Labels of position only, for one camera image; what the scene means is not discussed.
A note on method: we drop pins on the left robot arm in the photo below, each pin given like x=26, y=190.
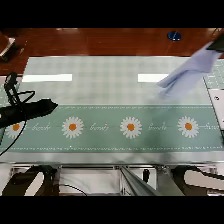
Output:
x=31, y=110

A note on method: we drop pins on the silver frame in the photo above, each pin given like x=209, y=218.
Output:
x=137, y=185

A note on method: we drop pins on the blue round disc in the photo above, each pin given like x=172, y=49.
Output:
x=174, y=35

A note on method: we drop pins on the light blue shirt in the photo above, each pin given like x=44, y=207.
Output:
x=190, y=75

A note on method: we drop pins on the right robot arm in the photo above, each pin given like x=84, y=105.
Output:
x=208, y=184

